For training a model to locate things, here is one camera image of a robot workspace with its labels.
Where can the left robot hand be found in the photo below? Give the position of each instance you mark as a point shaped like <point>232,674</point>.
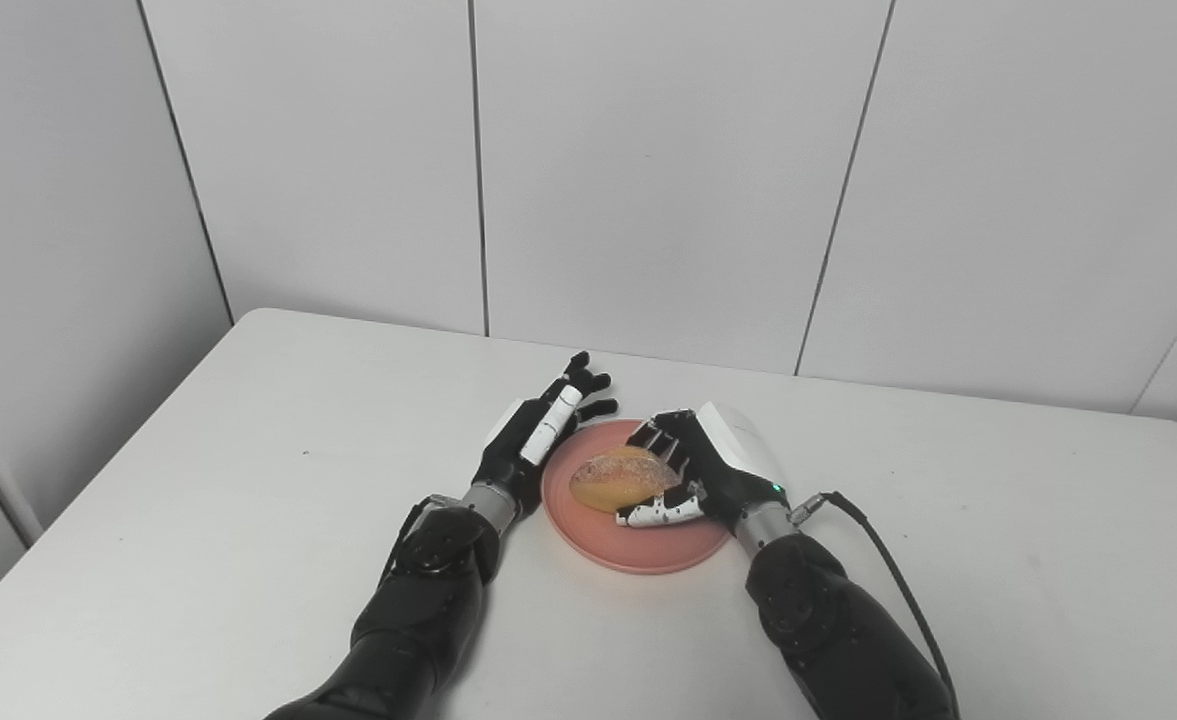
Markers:
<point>538,435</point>

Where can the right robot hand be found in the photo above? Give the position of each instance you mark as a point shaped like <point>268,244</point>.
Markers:
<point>708,465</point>

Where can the golden bread roll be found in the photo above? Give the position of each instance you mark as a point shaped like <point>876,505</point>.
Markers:
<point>620,480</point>

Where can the pink round plate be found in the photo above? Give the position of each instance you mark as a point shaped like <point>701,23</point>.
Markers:
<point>638,535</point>

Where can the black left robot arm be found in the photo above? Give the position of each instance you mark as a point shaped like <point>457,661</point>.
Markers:
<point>418,610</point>

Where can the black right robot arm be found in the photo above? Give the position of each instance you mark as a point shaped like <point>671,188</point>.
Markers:
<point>838,625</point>

